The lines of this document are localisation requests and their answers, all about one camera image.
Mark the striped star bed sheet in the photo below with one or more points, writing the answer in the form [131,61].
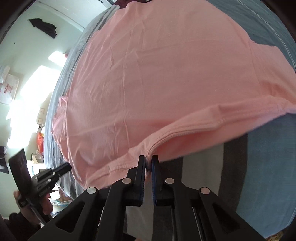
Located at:
[253,174]

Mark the person's left hand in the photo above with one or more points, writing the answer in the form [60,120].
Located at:
[29,214]

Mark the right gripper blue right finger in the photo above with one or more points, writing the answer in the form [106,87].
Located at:
[172,193]

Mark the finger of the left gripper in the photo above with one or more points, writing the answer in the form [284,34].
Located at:
[62,169]

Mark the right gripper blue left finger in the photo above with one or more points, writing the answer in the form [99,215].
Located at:
[127,192]

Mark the white EOS tote bag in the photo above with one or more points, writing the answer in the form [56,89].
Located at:
[8,89]

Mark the wall power sockets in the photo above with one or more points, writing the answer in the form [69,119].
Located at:
[41,117]

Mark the small white hanging bag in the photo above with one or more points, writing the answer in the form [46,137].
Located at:
[4,71]

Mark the red plastic bag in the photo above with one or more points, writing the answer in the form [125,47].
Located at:
[40,142]

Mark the white room door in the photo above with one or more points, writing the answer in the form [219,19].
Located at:
[79,13]

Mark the dark jacket hanging on wall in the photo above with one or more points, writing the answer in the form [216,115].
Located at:
[45,27]

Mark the pink t-shirt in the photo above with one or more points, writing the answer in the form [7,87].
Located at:
[169,78]

